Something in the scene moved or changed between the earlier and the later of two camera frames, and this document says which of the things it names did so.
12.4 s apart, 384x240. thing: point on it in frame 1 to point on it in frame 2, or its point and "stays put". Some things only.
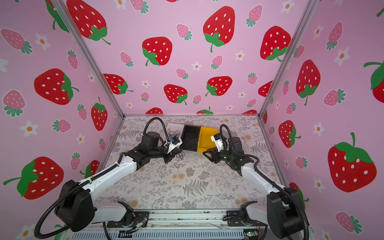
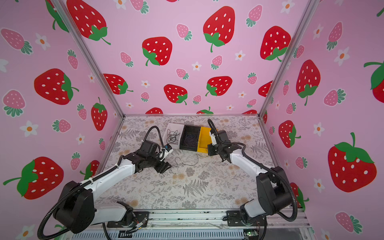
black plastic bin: (190, 137) stays put
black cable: (189, 140) stays put
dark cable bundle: (180, 156) to (176, 157)
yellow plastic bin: (205, 142) stays put
